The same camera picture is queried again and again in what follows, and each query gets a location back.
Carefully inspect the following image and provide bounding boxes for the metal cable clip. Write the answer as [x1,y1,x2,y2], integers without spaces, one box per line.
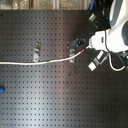
[33,42,41,62]
[69,48,75,63]

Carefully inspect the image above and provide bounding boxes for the white camera block on wrist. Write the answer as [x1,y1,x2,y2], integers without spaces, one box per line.
[88,51,104,71]

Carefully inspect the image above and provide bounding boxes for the white cable with coloured marks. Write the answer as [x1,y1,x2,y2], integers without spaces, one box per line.
[0,46,91,66]

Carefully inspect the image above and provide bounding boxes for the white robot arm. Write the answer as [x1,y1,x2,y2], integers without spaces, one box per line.
[88,0,128,53]

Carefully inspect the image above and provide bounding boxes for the blue cable at top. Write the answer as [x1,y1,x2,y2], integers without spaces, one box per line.
[87,0,96,14]

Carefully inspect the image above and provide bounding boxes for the white robot cable loop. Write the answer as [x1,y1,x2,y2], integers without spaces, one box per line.
[107,52,127,72]

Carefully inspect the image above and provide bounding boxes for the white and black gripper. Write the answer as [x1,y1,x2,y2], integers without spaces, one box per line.
[68,31,106,51]

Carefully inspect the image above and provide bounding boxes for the left metal cable clip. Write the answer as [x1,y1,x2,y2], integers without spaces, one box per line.
[33,42,41,62]

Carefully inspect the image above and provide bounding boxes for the blue connector at left edge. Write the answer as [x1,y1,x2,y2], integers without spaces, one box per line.
[0,85,5,94]

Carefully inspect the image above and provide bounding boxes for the black perforated breadboard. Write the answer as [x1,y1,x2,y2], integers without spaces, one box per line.
[0,10,128,128]

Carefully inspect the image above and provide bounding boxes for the right metal cable clip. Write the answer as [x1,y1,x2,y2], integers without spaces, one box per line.
[69,48,75,63]

